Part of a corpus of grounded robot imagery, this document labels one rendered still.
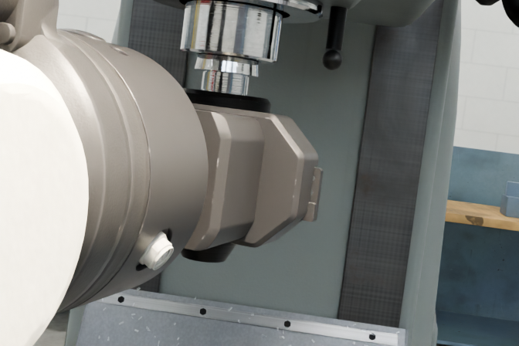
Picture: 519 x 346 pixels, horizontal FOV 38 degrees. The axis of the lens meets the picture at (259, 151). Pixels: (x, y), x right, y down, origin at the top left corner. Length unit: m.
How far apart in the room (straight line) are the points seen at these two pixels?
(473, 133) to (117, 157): 4.48
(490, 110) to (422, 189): 3.94
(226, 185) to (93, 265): 0.08
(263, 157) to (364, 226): 0.44
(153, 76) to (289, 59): 0.50
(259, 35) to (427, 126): 0.41
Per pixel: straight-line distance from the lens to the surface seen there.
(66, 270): 0.16
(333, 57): 0.36
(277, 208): 0.30
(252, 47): 0.35
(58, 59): 0.20
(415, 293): 0.76
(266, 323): 0.75
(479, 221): 3.85
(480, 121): 4.66
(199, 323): 0.76
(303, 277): 0.75
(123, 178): 0.20
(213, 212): 0.27
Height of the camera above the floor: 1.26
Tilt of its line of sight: 3 degrees down
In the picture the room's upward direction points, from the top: 7 degrees clockwise
